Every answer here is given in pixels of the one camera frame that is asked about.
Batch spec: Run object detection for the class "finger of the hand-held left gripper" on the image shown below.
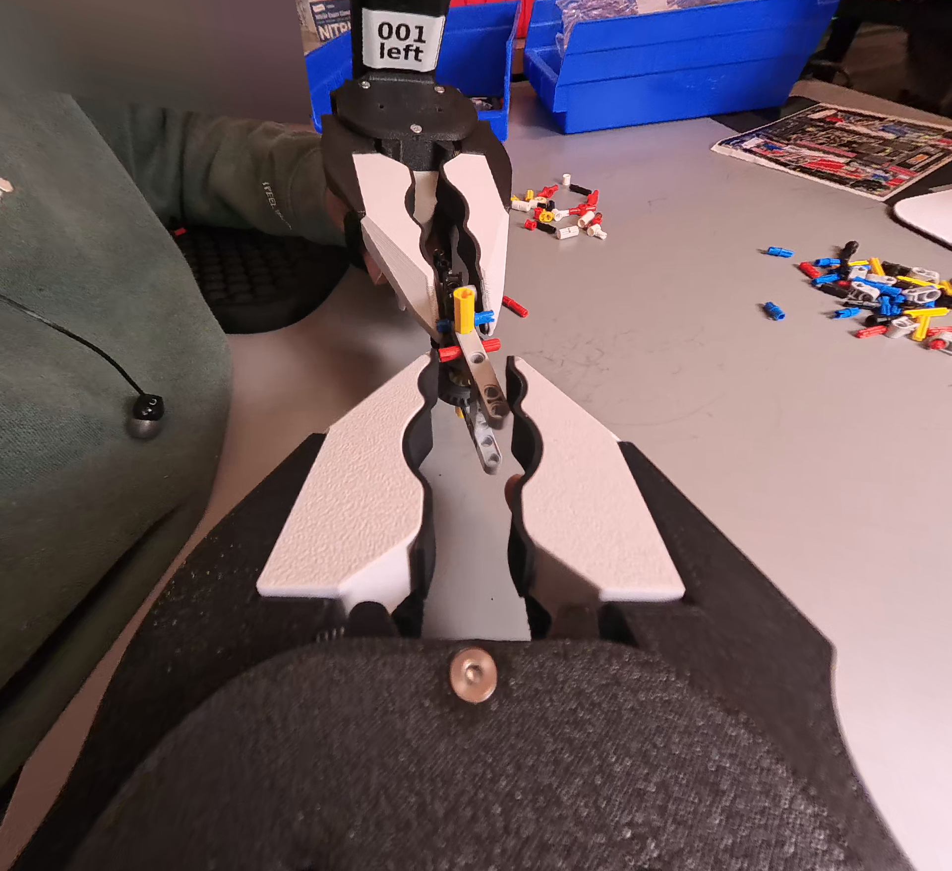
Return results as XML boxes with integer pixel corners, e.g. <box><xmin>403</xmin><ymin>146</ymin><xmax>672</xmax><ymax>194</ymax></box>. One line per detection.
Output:
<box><xmin>445</xmin><ymin>155</ymin><xmax>513</xmax><ymax>295</ymax></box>
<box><xmin>352</xmin><ymin>154</ymin><xmax>441</xmax><ymax>341</ymax></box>

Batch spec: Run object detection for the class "black hoodie drawstring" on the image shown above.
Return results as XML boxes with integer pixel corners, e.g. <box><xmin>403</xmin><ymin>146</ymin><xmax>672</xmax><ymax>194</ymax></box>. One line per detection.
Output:
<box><xmin>0</xmin><ymin>294</ymin><xmax>166</xmax><ymax>440</ymax></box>

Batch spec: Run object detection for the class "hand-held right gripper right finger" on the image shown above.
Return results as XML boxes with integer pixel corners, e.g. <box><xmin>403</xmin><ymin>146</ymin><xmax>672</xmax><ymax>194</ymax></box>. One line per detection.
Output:
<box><xmin>506</xmin><ymin>356</ymin><xmax>687</xmax><ymax>617</ymax></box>

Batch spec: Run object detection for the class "person's green sweatshirt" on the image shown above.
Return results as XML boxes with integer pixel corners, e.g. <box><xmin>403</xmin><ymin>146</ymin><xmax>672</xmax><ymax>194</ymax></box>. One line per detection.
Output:
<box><xmin>0</xmin><ymin>93</ymin><xmax>233</xmax><ymax>783</ymax></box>

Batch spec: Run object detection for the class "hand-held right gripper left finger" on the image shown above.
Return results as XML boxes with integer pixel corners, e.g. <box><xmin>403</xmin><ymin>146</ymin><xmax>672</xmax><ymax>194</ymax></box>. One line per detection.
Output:
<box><xmin>256</xmin><ymin>354</ymin><xmax>440</xmax><ymax>615</ymax></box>

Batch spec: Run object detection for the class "person's left forearm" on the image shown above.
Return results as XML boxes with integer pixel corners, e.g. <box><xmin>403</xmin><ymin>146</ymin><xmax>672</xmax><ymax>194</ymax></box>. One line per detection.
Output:
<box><xmin>82</xmin><ymin>101</ymin><xmax>347</xmax><ymax>247</ymax></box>

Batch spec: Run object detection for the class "lego instruction booklet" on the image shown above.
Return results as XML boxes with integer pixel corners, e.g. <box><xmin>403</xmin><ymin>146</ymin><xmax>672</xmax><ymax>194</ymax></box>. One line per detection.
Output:
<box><xmin>710</xmin><ymin>101</ymin><xmax>952</xmax><ymax>202</ymax></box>

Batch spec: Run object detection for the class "crumpled clear plastic bag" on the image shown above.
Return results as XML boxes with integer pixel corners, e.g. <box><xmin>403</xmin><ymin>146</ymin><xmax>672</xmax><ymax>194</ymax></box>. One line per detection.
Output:
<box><xmin>554</xmin><ymin>0</ymin><xmax>760</xmax><ymax>46</ymax></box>

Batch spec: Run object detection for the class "pile of mixed lego pieces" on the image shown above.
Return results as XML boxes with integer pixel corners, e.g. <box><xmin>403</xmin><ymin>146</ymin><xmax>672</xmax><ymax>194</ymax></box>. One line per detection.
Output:
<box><xmin>799</xmin><ymin>241</ymin><xmax>952</xmax><ymax>353</ymax></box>

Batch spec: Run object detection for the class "grey lego frame assembly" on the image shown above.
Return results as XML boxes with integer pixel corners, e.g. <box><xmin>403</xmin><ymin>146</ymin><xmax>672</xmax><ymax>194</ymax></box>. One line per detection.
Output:
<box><xmin>431</xmin><ymin>249</ymin><xmax>514</xmax><ymax>476</ymax></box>

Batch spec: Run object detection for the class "pile of red white pieces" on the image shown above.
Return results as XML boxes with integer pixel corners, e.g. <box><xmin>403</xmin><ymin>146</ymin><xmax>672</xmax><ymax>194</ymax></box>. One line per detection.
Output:
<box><xmin>509</xmin><ymin>173</ymin><xmax>609</xmax><ymax>241</ymax></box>

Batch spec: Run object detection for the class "person's left hand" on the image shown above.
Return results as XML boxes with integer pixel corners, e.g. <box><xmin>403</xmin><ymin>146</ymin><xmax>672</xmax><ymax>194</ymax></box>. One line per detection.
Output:
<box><xmin>323</xmin><ymin>188</ymin><xmax>389</xmax><ymax>286</ymax></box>

